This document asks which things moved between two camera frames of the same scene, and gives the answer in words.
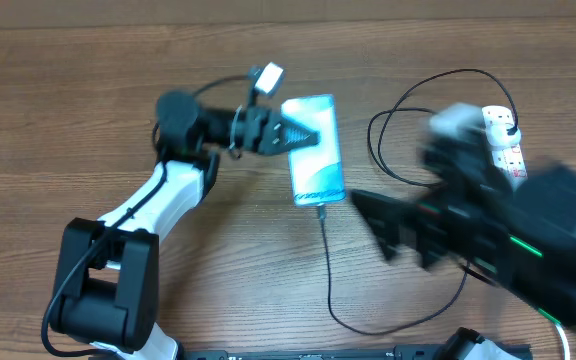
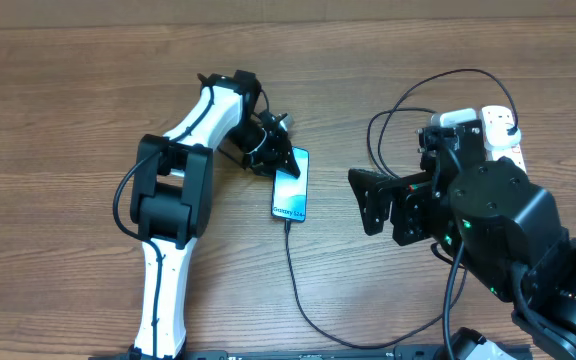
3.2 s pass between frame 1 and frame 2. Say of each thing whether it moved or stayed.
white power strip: stayed
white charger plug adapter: stayed
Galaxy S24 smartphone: moved
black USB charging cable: moved
